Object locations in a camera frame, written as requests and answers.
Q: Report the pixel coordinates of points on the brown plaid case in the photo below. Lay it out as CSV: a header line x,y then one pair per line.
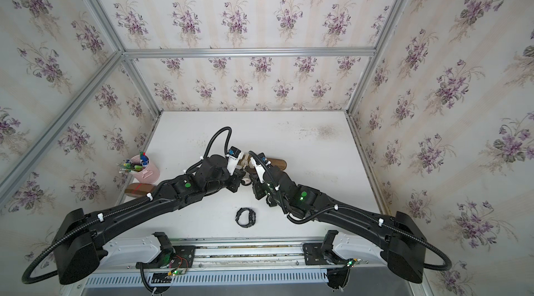
x,y
138,189

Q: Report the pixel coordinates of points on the pink pen cup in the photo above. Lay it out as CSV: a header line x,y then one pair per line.
x,y
142,168

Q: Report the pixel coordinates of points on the slotted white cable duct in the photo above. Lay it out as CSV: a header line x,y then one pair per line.
x,y
209,278

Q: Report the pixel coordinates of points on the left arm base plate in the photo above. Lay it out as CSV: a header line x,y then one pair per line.
x,y
180,257

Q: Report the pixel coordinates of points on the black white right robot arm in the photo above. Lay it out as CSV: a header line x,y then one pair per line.
x,y
398,237

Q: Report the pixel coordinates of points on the brown wooden watch stand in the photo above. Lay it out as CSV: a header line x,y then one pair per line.
x,y
280,163

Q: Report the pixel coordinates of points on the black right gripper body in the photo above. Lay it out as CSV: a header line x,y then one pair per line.
x,y
261,190

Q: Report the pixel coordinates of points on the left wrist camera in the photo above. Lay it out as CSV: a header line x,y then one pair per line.
x,y
234,156

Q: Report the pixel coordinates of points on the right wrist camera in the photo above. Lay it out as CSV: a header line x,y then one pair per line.
x,y
259,163

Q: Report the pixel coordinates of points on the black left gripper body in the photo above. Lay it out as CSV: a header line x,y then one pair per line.
x,y
232,182

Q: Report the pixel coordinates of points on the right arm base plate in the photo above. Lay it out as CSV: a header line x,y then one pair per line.
x,y
319,254

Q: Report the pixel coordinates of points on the dark grey strap watch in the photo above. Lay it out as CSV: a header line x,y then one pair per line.
x,y
246,181

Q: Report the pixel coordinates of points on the aluminium mounting rail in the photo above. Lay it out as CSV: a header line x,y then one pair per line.
x,y
239,253

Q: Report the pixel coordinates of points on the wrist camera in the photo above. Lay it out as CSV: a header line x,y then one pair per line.
x,y
259,163
234,156

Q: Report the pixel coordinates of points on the black round bracelet watch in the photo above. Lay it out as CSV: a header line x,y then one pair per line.
x,y
246,217

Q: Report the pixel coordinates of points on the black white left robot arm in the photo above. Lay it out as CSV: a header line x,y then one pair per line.
x,y
81,237

